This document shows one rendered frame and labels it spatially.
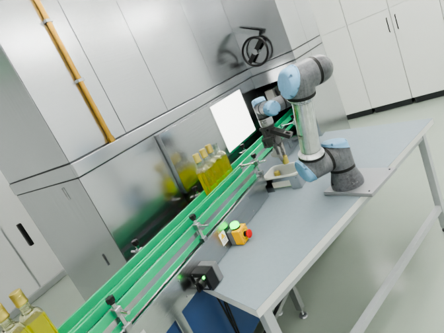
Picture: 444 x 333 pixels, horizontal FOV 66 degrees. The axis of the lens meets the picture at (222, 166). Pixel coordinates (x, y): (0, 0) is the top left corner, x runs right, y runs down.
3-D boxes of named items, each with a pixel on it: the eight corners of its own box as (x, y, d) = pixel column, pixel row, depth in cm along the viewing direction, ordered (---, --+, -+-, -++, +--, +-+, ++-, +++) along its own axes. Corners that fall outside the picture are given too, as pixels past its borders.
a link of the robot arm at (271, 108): (284, 94, 166) (273, 95, 176) (264, 104, 163) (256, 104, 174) (289, 110, 168) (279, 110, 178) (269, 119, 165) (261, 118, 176)
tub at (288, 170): (277, 178, 208) (271, 166, 206) (311, 172, 195) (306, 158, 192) (265, 192, 195) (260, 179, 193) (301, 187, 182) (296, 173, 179)
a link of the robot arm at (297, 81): (337, 174, 154) (322, 57, 126) (310, 189, 151) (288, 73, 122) (320, 164, 164) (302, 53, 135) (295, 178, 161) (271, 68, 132)
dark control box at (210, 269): (209, 277, 140) (201, 260, 138) (224, 277, 135) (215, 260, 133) (198, 291, 134) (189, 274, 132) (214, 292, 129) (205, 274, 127)
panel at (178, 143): (254, 131, 247) (236, 88, 238) (257, 130, 246) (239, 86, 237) (183, 193, 180) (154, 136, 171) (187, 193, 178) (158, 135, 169)
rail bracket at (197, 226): (205, 238, 145) (191, 212, 141) (218, 238, 140) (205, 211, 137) (199, 244, 142) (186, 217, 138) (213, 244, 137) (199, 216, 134)
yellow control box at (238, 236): (239, 236, 161) (233, 223, 159) (252, 236, 156) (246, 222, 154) (232, 246, 156) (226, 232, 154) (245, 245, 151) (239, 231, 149)
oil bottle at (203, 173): (216, 199, 181) (199, 164, 175) (224, 198, 178) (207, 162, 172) (210, 205, 177) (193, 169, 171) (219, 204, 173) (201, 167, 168)
